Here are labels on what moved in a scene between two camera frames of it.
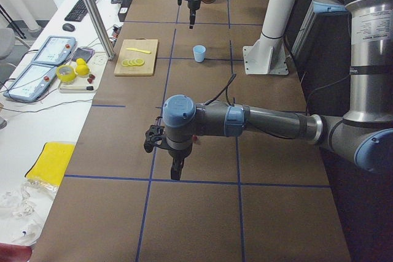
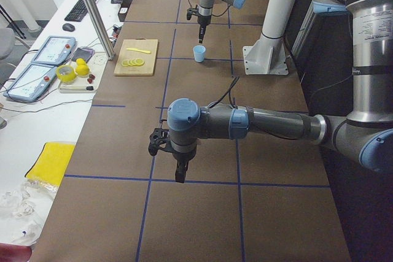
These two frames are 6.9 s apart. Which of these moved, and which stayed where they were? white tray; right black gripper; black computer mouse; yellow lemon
Moved: right black gripper
Stayed: white tray; yellow lemon; black computer mouse
